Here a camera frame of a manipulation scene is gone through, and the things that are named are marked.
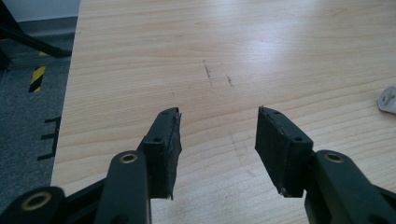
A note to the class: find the yellow black striped floor tape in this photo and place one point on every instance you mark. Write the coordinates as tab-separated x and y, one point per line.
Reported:
37	78

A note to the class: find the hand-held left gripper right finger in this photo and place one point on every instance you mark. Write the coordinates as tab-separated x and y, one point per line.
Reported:
281	149

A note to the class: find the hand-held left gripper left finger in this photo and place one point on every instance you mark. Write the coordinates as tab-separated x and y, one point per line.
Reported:
162	155

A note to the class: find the black metal stand leg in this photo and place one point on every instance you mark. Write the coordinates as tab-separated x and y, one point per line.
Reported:
29	39

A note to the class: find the black floor tape marks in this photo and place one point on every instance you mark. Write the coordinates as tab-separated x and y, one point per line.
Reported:
51	138

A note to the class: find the silver foil packet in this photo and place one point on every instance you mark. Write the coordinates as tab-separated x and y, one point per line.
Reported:
387	101

